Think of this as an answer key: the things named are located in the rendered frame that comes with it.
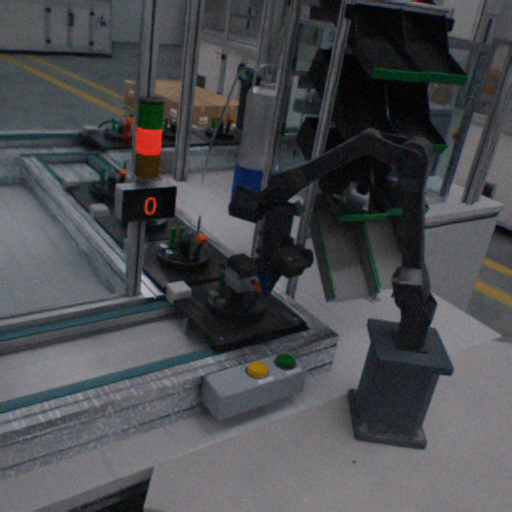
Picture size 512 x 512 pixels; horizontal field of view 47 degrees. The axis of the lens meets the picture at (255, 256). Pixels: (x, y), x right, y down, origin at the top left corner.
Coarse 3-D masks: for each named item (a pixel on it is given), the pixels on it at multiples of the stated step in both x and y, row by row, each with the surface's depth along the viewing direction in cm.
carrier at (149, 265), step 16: (176, 240) 163; (192, 240) 164; (144, 256) 151; (160, 256) 148; (176, 256) 149; (208, 256) 152; (224, 256) 158; (144, 272) 146; (160, 272) 145; (176, 272) 146; (192, 272) 147; (208, 272) 148; (160, 288) 139
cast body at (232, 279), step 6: (228, 270) 131; (228, 276) 132; (234, 276) 130; (228, 282) 132; (234, 282) 130; (240, 282) 128; (246, 282) 129; (234, 288) 130; (240, 288) 129; (246, 288) 130; (252, 288) 131
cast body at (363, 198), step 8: (352, 184) 133; (360, 184) 132; (344, 192) 135; (352, 192) 131; (360, 192) 131; (368, 192) 132; (336, 200) 135; (344, 200) 133; (352, 200) 132; (360, 200) 132; (344, 208) 134; (352, 208) 134; (360, 208) 133
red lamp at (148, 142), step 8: (136, 128) 116; (136, 136) 116; (144, 136) 114; (152, 136) 115; (160, 136) 116; (136, 144) 116; (144, 144) 115; (152, 144) 115; (160, 144) 117; (144, 152) 116; (152, 152) 116
